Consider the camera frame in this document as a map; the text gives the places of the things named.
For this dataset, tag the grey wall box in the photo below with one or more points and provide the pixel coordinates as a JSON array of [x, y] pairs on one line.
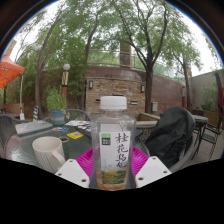
[[154, 106]]

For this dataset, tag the black wall lamp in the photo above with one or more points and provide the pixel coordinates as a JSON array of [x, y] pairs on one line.
[[91, 84], [142, 88]]

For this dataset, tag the yellow square card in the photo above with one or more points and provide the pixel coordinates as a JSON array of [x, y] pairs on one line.
[[75, 135]]

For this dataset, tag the clear white-capped drink bottle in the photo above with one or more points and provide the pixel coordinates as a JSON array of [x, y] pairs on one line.
[[113, 150]]

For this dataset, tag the silver laptop with stickers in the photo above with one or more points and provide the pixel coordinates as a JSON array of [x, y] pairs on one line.
[[33, 126]]

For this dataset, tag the black backpack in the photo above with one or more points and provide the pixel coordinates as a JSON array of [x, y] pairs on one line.
[[171, 133]]

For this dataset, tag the white ribbed mug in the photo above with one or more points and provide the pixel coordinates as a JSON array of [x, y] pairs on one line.
[[46, 151]]

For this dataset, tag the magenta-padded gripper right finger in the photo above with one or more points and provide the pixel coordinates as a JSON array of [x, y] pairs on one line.
[[140, 163]]

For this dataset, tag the leaning pale-trunked tree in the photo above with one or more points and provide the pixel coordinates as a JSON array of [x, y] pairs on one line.
[[39, 76]]

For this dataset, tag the orange canopy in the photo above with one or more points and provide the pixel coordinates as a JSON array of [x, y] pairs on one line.
[[10, 71]]

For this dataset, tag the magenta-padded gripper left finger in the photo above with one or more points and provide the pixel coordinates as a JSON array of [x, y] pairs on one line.
[[86, 163]]

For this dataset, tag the closed maroon umbrella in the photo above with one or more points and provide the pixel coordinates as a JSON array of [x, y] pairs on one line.
[[220, 96]]

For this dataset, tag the dark round patio table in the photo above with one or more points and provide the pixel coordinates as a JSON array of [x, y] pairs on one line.
[[200, 118]]

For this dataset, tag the grey chair holding backpack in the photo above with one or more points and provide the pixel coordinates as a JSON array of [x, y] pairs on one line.
[[188, 158]]

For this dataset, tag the blue yellow striped cone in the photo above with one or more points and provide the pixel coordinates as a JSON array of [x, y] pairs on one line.
[[35, 114]]

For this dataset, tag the potted green plant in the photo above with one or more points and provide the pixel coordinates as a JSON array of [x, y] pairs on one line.
[[56, 103]]

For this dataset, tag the brown globe-topped lamp post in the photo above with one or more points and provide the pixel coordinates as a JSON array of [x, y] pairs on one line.
[[64, 86]]

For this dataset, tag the black metal folding chair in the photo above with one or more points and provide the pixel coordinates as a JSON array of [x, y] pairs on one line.
[[208, 136]]

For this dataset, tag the dark forked tree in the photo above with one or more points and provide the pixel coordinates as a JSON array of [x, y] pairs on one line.
[[149, 90]]

